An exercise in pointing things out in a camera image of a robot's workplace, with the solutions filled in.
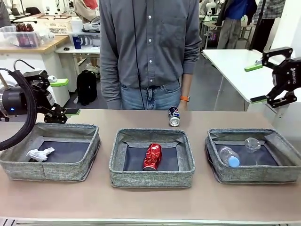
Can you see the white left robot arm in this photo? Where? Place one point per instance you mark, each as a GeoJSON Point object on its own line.
{"type": "Point", "coordinates": [10, 81]}

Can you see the clear plastic cup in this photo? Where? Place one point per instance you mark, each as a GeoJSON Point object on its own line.
{"type": "Point", "coordinates": [252, 144]}

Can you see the clear striped box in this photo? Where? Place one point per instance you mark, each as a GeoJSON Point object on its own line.
{"type": "Point", "coordinates": [90, 40]}

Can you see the wooden top table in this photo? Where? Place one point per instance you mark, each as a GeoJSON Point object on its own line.
{"type": "Point", "coordinates": [51, 43]}

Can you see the white lattice crate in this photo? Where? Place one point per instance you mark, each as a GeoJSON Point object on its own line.
{"type": "Point", "coordinates": [58, 27]}

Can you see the white headset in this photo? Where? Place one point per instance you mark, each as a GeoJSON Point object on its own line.
{"type": "Point", "coordinates": [92, 24]}

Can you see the person's left hand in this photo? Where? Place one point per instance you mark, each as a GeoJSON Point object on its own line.
{"type": "Point", "coordinates": [184, 106]}

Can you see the person's left forearm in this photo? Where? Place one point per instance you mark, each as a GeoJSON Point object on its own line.
{"type": "Point", "coordinates": [187, 84]}

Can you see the clear plastic storage box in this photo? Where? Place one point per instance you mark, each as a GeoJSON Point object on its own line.
{"type": "Point", "coordinates": [26, 38]}

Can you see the white plastic jar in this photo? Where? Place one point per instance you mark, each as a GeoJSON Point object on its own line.
{"type": "Point", "coordinates": [76, 25]}

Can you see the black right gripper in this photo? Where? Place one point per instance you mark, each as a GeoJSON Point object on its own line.
{"type": "Point", "coordinates": [290, 75]}

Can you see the blue Pepsi can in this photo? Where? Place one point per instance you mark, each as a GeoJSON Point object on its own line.
{"type": "Point", "coordinates": [174, 117]}

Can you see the person in plaid shirt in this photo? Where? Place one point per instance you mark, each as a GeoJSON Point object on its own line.
{"type": "Point", "coordinates": [268, 14]}

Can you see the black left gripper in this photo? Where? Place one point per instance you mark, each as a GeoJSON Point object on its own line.
{"type": "Point", "coordinates": [16, 101]}

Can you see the person in beige coat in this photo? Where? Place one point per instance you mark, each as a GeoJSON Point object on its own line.
{"type": "Point", "coordinates": [84, 9]}

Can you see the grey fabric basket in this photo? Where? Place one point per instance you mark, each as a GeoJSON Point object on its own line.
{"type": "Point", "coordinates": [150, 179]}
{"type": "Point", "coordinates": [254, 175]}
{"type": "Point", "coordinates": [58, 169]}

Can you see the brown wooden frame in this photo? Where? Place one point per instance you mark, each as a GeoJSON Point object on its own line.
{"type": "Point", "coordinates": [54, 17]}

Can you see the white desk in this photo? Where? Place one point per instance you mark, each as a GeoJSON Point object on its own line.
{"type": "Point", "coordinates": [80, 50]}

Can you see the person in blue top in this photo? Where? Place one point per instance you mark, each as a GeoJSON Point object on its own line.
{"type": "Point", "coordinates": [232, 21]}

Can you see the white paper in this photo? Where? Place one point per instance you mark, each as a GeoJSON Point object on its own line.
{"type": "Point", "coordinates": [38, 154]}

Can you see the clear bottle with blue cap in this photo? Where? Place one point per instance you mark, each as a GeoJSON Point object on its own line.
{"type": "Point", "coordinates": [229, 156]}

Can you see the aluminium table frame rail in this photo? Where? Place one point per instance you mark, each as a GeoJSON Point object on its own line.
{"type": "Point", "coordinates": [150, 222]}

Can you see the orange wristwatch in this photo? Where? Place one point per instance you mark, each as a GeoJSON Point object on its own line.
{"type": "Point", "coordinates": [185, 98]}

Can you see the crushed red soda can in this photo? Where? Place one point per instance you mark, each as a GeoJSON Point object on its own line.
{"type": "Point", "coordinates": [152, 156]}

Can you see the grey button shirt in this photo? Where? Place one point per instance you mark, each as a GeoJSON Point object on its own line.
{"type": "Point", "coordinates": [155, 42]}

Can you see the large white table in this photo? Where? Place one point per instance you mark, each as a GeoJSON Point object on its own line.
{"type": "Point", "coordinates": [235, 63]}

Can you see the black backpack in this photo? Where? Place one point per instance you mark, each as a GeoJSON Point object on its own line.
{"type": "Point", "coordinates": [86, 87]}

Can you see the blue drink bottle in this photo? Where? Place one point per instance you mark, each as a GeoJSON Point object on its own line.
{"type": "Point", "coordinates": [76, 42]}

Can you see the blue jeans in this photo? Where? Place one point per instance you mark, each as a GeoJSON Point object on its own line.
{"type": "Point", "coordinates": [160, 99]}

